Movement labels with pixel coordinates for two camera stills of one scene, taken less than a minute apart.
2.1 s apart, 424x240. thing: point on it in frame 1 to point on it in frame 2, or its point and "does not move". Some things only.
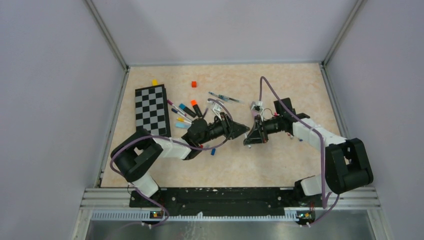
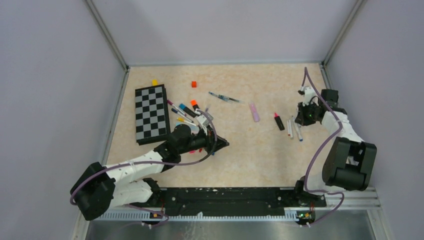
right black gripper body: (272, 125) to (307, 113)
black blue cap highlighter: (187, 110) does not move
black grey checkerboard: (151, 112) does not move
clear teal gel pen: (224, 97) does not move
